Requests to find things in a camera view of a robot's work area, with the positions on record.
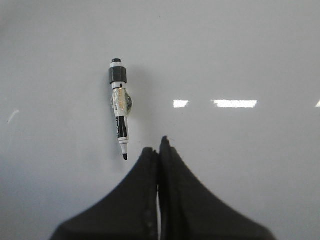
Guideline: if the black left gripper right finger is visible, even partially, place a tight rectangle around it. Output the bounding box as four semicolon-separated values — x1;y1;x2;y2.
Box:
158;136;275;240

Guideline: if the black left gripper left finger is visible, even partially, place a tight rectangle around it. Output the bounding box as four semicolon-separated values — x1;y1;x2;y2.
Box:
51;147;159;240

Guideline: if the white whiteboard with aluminium frame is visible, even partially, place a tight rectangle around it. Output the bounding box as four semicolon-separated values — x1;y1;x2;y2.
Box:
0;0;320;240

